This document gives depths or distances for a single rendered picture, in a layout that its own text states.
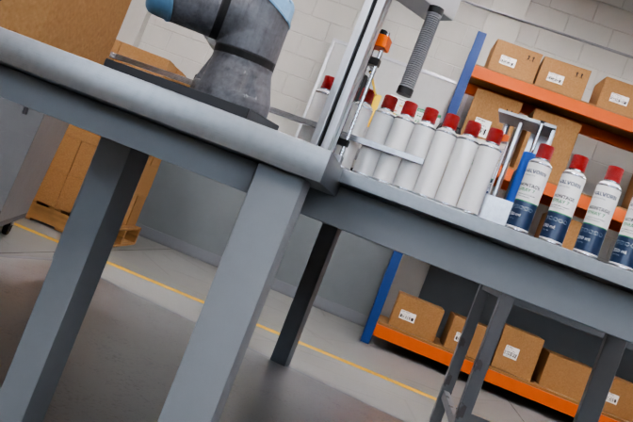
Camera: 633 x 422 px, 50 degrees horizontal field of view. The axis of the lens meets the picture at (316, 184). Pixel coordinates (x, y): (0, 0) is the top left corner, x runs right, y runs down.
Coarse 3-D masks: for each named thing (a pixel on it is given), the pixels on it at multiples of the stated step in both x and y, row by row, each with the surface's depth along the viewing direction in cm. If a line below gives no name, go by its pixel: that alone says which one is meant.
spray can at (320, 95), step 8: (328, 80) 168; (328, 88) 168; (320, 96) 167; (312, 104) 168; (320, 104) 167; (312, 112) 167; (320, 112) 167; (312, 120) 166; (304, 128) 167; (312, 128) 166; (304, 136) 166
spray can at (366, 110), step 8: (360, 96) 166; (368, 96) 165; (368, 104) 165; (352, 112) 165; (360, 112) 164; (368, 112) 164; (360, 120) 164; (368, 120) 165; (344, 128) 165; (360, 128) 164; (360, 136) 164; (352, 144) 164; (336, 152) 164; (352, 152) 164; (344, 160) 163; (352, 160) 165; (344, 168) 163
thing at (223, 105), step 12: (108, 60) 114; (132, 72) 113; (144, 72) 113; (156, 84) 112; (168, 84) 112; (180, 84) 112; (192, 96) 112; (204, 96) 111; (228, 108) 111; (240, 108) 111; (252, 120) 115; (264, 120) 122
